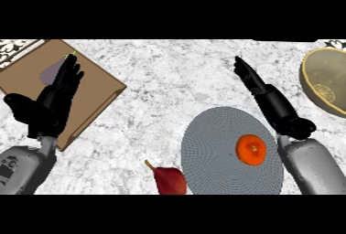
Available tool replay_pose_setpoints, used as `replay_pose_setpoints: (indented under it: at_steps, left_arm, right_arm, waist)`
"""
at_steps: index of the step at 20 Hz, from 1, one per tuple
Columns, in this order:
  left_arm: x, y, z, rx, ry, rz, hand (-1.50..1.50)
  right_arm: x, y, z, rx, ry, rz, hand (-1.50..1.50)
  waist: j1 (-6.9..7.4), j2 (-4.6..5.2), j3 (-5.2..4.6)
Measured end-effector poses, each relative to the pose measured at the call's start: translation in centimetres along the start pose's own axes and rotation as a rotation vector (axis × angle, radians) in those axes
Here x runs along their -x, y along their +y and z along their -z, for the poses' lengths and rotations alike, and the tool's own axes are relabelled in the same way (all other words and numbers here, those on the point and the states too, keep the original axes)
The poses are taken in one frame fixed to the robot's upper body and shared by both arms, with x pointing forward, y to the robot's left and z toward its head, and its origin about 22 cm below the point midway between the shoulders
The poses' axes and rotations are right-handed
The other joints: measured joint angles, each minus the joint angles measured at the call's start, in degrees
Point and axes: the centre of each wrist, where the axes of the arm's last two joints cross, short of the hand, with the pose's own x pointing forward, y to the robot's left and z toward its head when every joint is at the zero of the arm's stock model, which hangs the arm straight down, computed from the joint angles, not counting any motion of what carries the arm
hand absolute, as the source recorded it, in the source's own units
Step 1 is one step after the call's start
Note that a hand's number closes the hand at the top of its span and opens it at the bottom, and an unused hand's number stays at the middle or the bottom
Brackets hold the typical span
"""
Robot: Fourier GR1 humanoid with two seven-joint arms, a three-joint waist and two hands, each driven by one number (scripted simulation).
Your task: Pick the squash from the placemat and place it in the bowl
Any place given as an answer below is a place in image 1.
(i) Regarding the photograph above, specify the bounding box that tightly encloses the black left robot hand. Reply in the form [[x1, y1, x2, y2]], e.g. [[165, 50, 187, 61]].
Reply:
[[2, 54, 85, 140]]

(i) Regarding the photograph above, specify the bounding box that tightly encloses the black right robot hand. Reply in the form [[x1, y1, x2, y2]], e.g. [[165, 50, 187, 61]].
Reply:
[[232, 55, 317, 141]]

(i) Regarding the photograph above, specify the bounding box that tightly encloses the olive yellow-rimmed bowl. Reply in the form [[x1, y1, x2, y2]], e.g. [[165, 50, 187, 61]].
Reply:
[[298, 47, 346, 119]]

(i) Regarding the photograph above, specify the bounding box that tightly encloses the orange squash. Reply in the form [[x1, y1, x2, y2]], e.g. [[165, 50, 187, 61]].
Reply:
[[234, 133, 267, 167]]

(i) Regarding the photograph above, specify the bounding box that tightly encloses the round grey placemat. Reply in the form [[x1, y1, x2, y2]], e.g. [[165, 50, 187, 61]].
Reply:
[[180, 106, 285, 196]]

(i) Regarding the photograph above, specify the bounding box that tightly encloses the brown wooden cutting board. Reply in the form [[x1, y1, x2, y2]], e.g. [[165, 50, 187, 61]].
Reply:
[[0, 39, 128, 153]]

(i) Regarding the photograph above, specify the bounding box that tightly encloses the purple eggplant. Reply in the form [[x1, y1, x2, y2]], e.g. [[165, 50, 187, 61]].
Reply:
[[39, 50, 78, 86]]

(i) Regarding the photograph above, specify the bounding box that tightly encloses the black and white patterned tile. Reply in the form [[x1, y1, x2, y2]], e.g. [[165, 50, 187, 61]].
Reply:
[[0, 39, 45, 69], [322, 39, 346, 50]]

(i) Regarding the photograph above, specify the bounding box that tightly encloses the red pear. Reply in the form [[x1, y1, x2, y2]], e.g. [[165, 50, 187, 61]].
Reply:
[[143, 159, 187, 196]]

